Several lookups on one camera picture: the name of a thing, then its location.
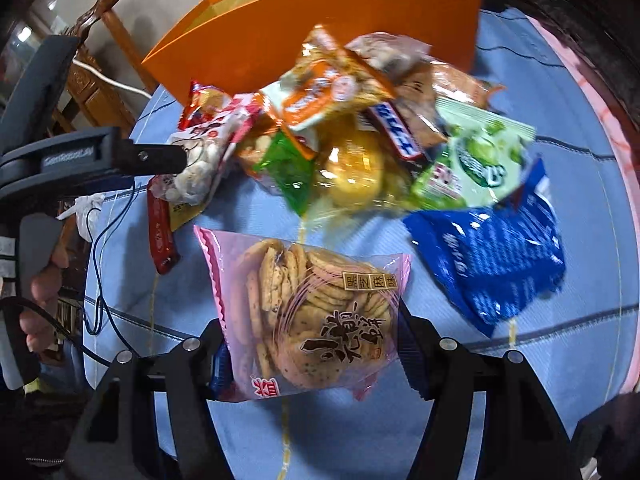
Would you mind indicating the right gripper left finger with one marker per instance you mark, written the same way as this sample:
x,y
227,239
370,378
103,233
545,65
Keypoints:
x,y
149,417

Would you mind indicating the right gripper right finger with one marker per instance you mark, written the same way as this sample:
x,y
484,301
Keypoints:
x,y
523,435

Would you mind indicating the yellow cereal bar packet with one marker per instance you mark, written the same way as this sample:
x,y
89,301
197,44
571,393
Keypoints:
x,y
181,214

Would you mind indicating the red stick snack packet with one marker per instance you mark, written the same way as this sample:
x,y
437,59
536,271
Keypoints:
x,y
162,245

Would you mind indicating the strawberry white ball bag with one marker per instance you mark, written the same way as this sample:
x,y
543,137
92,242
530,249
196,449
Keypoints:
x,y
208,148

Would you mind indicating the blue snack bag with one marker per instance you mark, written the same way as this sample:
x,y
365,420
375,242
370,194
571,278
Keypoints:
x,y
492,262

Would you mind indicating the pink sesame cracker bag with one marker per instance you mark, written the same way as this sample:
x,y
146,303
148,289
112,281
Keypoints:
x,y
297,318

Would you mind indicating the green candy packet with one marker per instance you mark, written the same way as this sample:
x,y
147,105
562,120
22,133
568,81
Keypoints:
x,y
290,171

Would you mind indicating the green pea snack bag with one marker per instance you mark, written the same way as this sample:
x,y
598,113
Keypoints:
x,y
479,164

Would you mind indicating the orange rice cracker packet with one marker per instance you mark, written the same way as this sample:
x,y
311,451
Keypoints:
x,y
327,81

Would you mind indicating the yellow cake packet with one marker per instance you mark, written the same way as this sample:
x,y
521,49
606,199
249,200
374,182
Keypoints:
x,y
356,171

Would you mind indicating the snickers chocolate bar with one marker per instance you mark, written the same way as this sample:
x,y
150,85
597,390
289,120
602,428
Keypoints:
x,y
385,117

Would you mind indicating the peanut kraft bag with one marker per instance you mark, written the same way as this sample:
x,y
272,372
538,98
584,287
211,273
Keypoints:
x,y
416,104

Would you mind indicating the brown cracker packet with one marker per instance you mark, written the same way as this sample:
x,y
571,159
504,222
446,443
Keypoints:
x,y
451,83

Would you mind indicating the red round biscuit packet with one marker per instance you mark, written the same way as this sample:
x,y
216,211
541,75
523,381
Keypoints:
x,y
204,103

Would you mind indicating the white ball snack bag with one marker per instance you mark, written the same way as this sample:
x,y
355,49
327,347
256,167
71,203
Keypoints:
x,y
392,55

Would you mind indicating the person left hand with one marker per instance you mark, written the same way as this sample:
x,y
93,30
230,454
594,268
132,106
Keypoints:
x,y
44,288

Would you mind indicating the white plastic bag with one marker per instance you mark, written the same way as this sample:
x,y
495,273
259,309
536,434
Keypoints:
x,y
86,211

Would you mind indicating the carved wooden chair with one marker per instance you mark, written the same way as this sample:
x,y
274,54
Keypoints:
x,y
92,94

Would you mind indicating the pink cloth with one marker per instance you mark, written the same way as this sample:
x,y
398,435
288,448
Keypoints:
x,y
582,339

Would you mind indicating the black carved wooden furniture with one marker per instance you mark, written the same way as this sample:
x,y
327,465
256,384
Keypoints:
x,y
604,32

